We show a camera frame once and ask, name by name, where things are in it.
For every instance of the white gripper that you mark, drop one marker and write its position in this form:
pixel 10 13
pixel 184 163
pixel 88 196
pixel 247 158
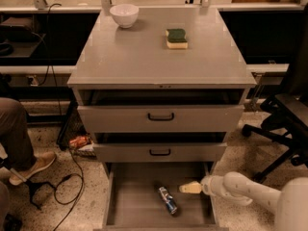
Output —
pixel 207 184

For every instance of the redbull can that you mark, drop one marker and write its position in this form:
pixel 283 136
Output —
pixel 168 200

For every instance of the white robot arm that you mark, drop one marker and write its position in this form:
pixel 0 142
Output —
pixel 289 206

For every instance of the grey middle drawer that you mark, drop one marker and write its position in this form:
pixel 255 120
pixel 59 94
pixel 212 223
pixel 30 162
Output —
pixel 134 147

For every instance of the grey drawer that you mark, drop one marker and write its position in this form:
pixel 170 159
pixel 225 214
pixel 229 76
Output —
pixel 134 147
pixel 130 117
pixel 133 202

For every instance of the grey bottom drawer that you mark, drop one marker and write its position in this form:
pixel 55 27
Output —
pixel 133 202

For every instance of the grey drawer cabinet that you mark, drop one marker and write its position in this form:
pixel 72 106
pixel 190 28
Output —
pixel 120 64

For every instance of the grey top drawer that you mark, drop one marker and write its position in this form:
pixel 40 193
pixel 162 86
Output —
pixel 130 117

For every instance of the black office chair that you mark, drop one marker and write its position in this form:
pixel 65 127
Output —
pixel 287 122

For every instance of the orange snack packet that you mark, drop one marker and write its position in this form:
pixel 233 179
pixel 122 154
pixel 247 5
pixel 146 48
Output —
pixel 79 142

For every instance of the green yellow sponge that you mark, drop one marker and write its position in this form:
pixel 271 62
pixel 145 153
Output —
pixel 176 38

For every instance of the tan shoe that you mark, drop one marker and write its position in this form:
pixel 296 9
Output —
pixel 44 161

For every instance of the black stand foot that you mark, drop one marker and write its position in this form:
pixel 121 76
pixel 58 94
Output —
pixel 33 187

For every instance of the white bowl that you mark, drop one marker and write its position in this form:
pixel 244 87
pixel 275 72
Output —
pixel 124 15

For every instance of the person leg brown trousers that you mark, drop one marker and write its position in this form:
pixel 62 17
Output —
pixel 14 134

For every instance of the black middle drawer handle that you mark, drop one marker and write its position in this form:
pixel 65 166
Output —
pixel 159 152

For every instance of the black drawer handle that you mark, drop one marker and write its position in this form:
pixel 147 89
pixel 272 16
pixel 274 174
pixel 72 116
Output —
pixel 159 152
pixel 168 117

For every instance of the black top drawer handle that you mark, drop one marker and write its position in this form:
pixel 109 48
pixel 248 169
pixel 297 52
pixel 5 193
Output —
pixel 168 117

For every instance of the black wire basket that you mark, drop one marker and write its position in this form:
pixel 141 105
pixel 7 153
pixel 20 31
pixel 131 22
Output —
pixel 72 128

